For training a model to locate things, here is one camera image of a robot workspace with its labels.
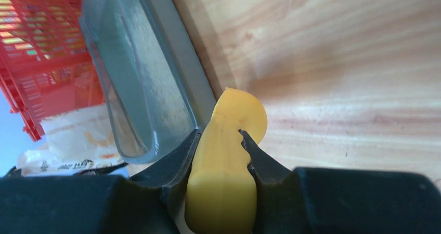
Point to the cat litter bag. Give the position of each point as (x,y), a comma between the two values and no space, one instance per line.
(77,140)

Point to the grey plastic litter box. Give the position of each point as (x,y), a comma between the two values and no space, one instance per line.
(155,87)

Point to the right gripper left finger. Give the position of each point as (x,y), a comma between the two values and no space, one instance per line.
(144,203)

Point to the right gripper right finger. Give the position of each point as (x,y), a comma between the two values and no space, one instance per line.
(331,200)

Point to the yellow plastic scoop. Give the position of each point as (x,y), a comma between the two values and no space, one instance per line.
(221,193)

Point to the red plastic shopping basket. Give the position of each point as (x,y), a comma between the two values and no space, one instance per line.
(45,66)

